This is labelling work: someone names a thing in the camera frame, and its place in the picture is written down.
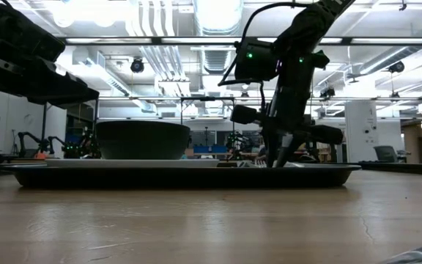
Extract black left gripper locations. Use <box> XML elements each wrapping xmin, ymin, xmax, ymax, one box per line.
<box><xmin>0</xmin><ymin>38</ymin><xmax>100</xmax><ymax>109</ymax></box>

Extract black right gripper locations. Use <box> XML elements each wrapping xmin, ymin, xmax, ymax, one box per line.
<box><xmin>230</xmin><ymin>51</ymin><xmax>344</xmax><ymax>168</ymax></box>

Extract black round bowl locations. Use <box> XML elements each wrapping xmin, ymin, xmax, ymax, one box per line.
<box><xmin>95</xmin><ymin>120</ymin><xmax>192</xmax><ymax>161</ymax></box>

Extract white round plate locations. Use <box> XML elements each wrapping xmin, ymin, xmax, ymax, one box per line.
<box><xmin>44</xmin><ymin>158</ymin><xmax>221</xmax><ymax>169</ymax></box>

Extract black plastic serving tray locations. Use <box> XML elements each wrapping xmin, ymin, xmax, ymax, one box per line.
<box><xmin>1</xmin><ymin>163</ymin><xmax>362</xmax><ymax>190</ymax></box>

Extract dark shelving rack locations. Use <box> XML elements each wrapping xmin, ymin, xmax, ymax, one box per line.
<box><xmin>38</xmin><ymin>102</ymin><xmax>100</xmax><ymax>159</ymax></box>

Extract background black robot arms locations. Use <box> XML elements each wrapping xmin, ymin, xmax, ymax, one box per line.
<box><xmin>16</xmin><ymin>131</ymin><xmax>95</xmax><ymax>159</ymax></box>

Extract blue storage bins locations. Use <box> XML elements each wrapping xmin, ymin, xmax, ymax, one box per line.
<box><xmin>192</xmin><ymin>144</ymin><xmax>229</xmax><ymax>155</ymax></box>

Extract white square column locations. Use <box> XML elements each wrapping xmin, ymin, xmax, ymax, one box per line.
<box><xmin>344</xmin><ymin>100</ymin><xmax>378</xmax><ymax>164</ymax></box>

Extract grey office chair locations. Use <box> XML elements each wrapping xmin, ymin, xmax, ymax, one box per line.
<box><xmin>373</xmin><ymin>145</ymin><xmax>399</xmax><ymax>164</ymax></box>

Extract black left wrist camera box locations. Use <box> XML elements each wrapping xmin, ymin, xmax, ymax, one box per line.
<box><xmin>0</xmin><ymin>1</ymin><xmax>67</xmax><ymax>64</ymax></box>

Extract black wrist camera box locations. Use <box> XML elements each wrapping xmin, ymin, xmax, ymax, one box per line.
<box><xmin>234</xmin><ymin>37</ymin><xmax>281</xmax><ymax>82</ymax></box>
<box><xmin>0</xmin><ymin>1</ymin><xmax>67</xmax><ymax>64</ymax></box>

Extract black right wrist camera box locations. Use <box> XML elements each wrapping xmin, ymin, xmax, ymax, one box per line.
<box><xmin>234</xmin><ymin>37</ymin><xmax>281</xmax><ymax>82</ymax></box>

